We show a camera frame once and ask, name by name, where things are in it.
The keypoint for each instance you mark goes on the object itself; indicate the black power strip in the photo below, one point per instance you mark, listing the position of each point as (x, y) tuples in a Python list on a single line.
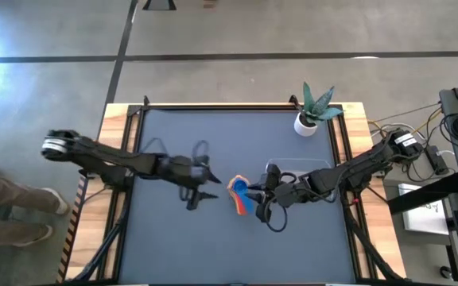
[(437, 161)]

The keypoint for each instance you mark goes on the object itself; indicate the orange measuring cup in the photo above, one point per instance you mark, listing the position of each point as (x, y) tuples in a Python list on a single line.
[(231, 183)]

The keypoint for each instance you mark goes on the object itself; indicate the red measuring cup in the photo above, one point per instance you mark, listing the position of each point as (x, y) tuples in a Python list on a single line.
[(241, 208)]

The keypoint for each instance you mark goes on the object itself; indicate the black crossbar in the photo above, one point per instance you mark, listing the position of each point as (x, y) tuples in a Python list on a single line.
[(424, 196)]

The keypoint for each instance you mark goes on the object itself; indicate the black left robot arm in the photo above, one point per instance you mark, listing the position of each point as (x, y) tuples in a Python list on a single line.
[(105, 159)]

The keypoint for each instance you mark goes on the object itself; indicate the black aluminium table frame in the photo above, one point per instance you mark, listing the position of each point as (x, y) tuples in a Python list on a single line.
[(233, 107)]

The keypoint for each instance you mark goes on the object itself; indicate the person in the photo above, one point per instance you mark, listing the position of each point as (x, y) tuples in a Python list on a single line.
[(14, 194)]

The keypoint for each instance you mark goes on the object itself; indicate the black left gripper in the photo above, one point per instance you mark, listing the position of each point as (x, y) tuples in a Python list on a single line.
[(181, 171)]

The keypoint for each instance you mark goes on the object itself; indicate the clear plastic basket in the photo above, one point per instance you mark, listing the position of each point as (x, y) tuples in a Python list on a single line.
[(308, 165)]

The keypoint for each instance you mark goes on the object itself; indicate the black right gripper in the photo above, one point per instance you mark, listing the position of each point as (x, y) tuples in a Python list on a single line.
[(288, 192)]

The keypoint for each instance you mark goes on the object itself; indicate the dark grey stand base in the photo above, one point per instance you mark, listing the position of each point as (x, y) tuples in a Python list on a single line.
[(159, 5)]

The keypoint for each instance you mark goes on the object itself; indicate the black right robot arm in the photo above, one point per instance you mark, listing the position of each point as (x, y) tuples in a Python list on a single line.
[(356, 171)]

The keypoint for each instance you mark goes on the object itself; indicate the white paper board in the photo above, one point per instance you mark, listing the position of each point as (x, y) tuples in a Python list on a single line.
[(424, 218)]

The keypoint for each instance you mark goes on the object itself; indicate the potted plant in white pot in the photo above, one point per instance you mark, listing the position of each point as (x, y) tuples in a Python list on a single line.
[(305, 127)]

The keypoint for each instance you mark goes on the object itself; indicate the dark grey table mat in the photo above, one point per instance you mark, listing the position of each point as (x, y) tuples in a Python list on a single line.
[(213, 246)]

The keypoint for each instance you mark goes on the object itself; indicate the black caster wheel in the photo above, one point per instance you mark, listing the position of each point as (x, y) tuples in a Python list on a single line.
[(446, 272)]

